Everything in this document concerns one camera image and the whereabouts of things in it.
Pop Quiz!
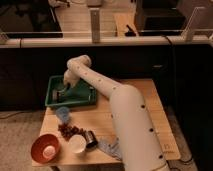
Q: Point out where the red bowl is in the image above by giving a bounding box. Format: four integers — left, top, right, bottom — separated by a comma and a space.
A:
31, 134, 60, 164

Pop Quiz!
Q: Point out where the white egg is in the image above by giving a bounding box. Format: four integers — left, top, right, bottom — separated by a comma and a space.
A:
43, 146, 55, 158

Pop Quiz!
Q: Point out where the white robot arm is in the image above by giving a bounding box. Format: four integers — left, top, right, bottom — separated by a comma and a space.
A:
64, 55, 170, 171

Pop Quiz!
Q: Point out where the green plastic tray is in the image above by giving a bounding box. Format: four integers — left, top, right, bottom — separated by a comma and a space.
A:
45, 75, 97, 108

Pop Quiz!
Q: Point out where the white right bracket post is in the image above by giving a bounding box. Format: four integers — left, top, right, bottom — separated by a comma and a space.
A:
181, 6, 206, 41

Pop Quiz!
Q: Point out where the blue grey cloth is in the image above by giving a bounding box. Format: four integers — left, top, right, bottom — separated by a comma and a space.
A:
98, 139, 122, 161

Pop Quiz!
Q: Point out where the white paper cup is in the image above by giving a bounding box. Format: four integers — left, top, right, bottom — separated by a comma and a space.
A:
68, 135, 86, 155

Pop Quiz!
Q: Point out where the dark cleaning brush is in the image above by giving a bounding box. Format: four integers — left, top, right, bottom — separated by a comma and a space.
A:
52, 86, 69, 102

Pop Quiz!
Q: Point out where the pile of brown beans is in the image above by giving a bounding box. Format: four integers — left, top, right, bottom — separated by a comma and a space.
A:
58, 124, 85, 141

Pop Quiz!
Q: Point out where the blue plastic cup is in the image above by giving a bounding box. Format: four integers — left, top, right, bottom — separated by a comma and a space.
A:
55, 107, 70, 124

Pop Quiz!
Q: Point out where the white bracket post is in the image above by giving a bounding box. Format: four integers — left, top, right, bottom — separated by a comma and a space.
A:
90, 8, 100, 43
181, 6, 206, 41

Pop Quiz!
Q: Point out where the white centre bracket post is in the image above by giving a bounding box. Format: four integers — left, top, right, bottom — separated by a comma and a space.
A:
90, 8, 100, 43

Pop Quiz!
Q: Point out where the dark metal can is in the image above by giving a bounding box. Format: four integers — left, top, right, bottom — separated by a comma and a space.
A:
84, 131, 98, 148

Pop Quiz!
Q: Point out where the black cable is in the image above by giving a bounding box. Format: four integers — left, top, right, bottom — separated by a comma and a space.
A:
162, 35, 194, 166

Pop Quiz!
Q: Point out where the black object on far desk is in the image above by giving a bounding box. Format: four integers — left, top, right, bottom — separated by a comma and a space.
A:
125, 25, 136, 36

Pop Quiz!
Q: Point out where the white partition rail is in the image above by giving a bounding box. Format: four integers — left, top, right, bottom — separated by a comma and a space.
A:
0, 35, 213, 48

